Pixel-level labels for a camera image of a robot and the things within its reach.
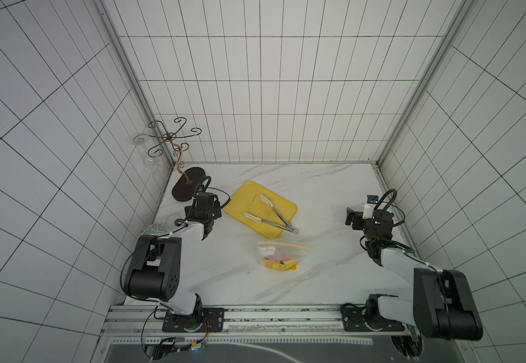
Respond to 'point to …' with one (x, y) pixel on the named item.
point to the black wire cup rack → (155, 151)
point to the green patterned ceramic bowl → (153, 229)
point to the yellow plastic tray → (261, 208)
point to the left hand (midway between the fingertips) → (202, 208)
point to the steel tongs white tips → (286, 227)
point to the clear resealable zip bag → (280, 257)
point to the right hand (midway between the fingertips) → (364, 206)
